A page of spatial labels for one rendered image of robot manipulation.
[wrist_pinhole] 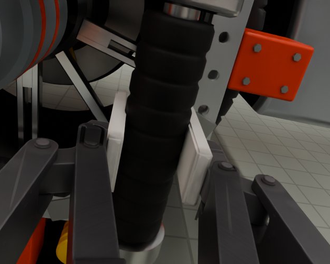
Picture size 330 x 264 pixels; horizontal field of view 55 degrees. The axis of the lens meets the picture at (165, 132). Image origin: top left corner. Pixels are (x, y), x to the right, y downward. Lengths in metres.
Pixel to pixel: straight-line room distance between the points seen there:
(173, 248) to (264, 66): 1.04
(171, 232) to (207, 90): 1.07
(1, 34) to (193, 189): 0.16
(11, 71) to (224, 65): 0.23
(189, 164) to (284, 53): 0.28
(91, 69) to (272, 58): 0.37
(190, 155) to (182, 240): 1.24
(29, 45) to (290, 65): 0.29
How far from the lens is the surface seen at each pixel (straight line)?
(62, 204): 0.47
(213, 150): 0.17
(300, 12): 0.58
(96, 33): 0.48
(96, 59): 0.65
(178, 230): 1.43
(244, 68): 0.40
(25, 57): 0.29
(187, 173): 0.16
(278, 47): 0.40
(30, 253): 0.53
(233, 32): 0.38
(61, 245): 0.54
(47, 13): 0.33
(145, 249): 0.20
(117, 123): 0.15
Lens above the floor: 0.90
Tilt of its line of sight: 23 degrees down
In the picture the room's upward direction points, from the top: 14 degrees clockwise
